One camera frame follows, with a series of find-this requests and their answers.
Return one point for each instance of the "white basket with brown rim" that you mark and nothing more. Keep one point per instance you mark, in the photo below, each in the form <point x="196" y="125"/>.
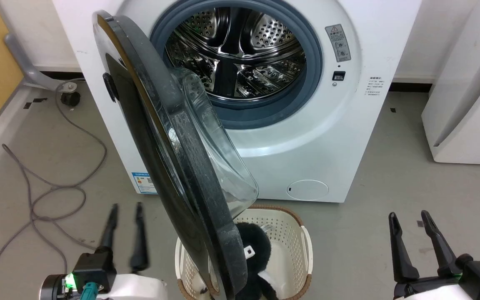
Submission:
<point x="291" y="250"/>

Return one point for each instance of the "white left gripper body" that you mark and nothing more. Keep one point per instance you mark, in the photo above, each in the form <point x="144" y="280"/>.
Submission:
<point x="140" y="288"/>

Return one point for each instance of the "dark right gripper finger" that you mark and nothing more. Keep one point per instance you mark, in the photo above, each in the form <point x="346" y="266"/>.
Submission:
<point x="440" y="250"/>
<point x="400" y="258"/>

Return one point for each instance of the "white front-load washing machine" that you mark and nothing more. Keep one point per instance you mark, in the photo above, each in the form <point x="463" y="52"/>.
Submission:
<point x="327" y="146"/>

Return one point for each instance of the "black fuzzy garment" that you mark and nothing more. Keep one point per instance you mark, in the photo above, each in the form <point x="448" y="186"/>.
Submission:
<point x="261" y="234"/>

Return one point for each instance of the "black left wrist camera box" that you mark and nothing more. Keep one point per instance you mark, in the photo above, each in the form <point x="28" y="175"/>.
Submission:
<point x="94" y="266"/>

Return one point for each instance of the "black round glass washer door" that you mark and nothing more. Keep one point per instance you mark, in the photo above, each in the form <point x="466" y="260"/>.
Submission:
<point x="148" y="125"/>

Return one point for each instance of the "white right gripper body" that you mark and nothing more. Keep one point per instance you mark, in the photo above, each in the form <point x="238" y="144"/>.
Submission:
<point x="429" y="291"/>

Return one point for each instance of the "shiny steel washer drum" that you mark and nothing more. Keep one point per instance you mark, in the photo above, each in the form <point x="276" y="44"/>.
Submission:
<point x="240" y="41"/>

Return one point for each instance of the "blue white energy label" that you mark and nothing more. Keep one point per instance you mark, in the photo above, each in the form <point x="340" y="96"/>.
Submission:
<point x="144" y="182"/>

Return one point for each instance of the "white floor-standing appliance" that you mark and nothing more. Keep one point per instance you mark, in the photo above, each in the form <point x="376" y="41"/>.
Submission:
<point x="465" y="125"/>

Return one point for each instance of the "black door lock latch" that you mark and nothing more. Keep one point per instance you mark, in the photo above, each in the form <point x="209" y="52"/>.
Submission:
<point x="338" y="76"/>

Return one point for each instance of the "grey wheeled stand leg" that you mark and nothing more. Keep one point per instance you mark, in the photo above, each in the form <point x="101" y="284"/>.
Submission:
<point x="19" y="58"/>

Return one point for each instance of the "black caster wheel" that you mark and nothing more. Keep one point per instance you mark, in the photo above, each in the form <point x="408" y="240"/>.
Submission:
<point x="70" y="99"/>

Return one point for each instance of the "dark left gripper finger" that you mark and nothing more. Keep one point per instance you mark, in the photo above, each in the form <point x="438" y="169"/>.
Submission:
<point x="140" y="241"/>
<point x="109" y="227"/>

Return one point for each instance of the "grey rubber door gasket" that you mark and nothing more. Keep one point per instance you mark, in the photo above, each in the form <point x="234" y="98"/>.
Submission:
<point x="267" y="116"/>

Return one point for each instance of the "grey warning sticker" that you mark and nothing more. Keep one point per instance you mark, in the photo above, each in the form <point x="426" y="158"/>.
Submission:
<point x="338" y="42"/>

